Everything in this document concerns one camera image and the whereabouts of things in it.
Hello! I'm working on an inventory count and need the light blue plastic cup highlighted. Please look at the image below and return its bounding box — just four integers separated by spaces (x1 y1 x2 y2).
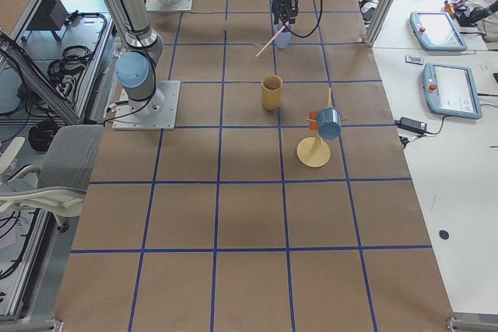
274 23 292 50

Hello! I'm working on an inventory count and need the teach pendant tablet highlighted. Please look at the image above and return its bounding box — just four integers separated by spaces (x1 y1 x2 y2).
423 63 482 120
409 12 468 51

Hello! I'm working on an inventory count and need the blue cup on stand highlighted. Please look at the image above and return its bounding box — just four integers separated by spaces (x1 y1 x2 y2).
316 107 342 140

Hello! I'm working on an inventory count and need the lower teach pendant tablet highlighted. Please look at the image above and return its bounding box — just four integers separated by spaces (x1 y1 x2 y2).
423 63 482 120

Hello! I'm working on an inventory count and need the black power adapter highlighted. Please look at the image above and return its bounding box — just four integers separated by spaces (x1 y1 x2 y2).
395 117 427 135

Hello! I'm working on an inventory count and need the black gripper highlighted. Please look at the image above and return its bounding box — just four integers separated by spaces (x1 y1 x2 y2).
272 0 299 26

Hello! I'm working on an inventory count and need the orange cup on stand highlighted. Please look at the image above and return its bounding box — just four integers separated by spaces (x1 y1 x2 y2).
307 110 318 132

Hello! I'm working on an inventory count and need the bamboo chopstick holder cup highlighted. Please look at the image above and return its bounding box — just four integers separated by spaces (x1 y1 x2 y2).
261 75 283 110

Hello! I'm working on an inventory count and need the grey office chair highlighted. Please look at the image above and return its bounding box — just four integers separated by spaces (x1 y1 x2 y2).
1 124 104 232

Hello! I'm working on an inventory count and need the upper teach pendant tablet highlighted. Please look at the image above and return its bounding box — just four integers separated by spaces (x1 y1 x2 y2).
409 12 468 51

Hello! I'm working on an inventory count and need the wooden cup tree stand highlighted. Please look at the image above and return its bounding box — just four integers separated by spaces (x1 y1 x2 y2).
296 89 333 168

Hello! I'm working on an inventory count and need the pink chopstick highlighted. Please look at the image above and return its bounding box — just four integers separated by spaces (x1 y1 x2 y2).
255 23 291 58

